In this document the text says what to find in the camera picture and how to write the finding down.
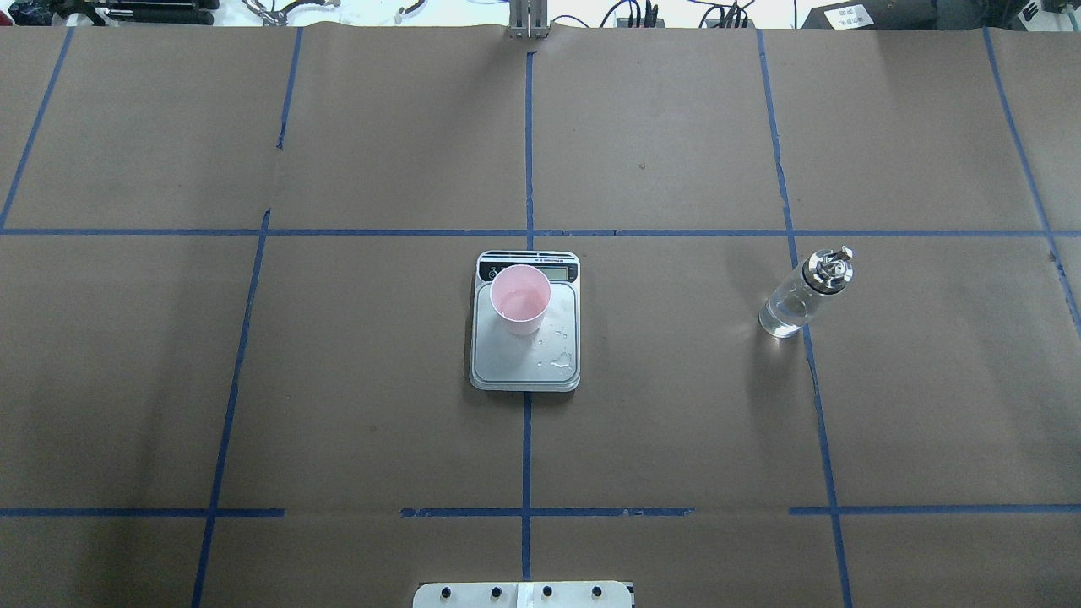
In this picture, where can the pink plastic cup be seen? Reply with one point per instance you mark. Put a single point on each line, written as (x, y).
(521, 295)

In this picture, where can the clear glass sauce bottle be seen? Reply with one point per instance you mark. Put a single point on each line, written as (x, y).
(811, 285)

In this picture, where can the digital kitchen scale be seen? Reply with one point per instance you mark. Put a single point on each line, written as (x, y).
(546, 359)

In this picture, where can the black folded tripod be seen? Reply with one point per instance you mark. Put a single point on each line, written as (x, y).
(103, 13)

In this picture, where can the aluminium frame post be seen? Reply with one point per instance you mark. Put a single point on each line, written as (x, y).
(528, 19)

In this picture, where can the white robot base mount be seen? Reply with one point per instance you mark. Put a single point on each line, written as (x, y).
(567, 593)

